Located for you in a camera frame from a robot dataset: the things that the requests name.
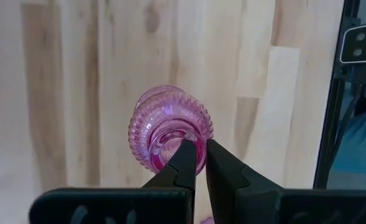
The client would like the blue chair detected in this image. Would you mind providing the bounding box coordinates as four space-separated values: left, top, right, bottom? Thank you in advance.
331 105 366 175

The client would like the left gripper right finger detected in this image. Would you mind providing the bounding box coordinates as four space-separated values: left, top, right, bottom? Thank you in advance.
206 139 366 224

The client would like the table-level camera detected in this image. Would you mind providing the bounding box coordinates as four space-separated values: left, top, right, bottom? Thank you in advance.
339 22 366 65

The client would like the ribbed pink glass bottle vase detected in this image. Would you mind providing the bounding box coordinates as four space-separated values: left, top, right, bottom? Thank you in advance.
127 85 214 175

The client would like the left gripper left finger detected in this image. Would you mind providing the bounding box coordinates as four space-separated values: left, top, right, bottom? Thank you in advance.
29 139 198 224

